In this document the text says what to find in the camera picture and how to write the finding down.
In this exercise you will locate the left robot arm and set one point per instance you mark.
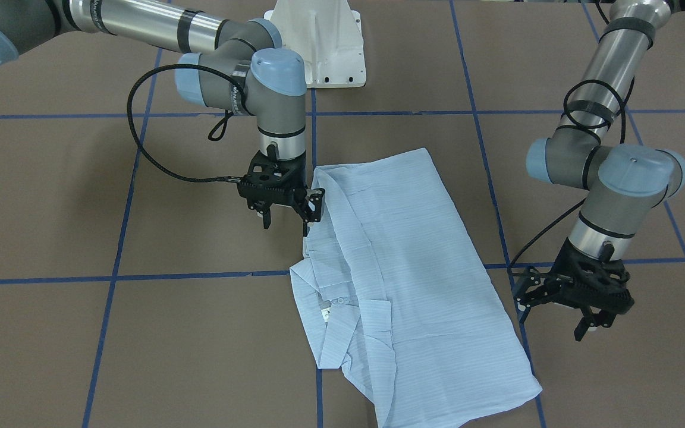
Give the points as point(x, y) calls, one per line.
point(624, 182)

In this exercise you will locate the light blue button-up shirt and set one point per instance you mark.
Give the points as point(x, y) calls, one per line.
point(392, 292)

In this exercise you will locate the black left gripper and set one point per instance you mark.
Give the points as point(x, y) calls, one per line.
point(536, 291)

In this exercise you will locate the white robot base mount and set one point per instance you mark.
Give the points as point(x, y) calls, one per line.
point(328, 35)

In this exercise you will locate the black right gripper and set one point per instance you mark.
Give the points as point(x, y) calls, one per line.
point(315, 201)

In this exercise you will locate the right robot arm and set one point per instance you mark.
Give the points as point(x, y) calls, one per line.
point(239, 67)

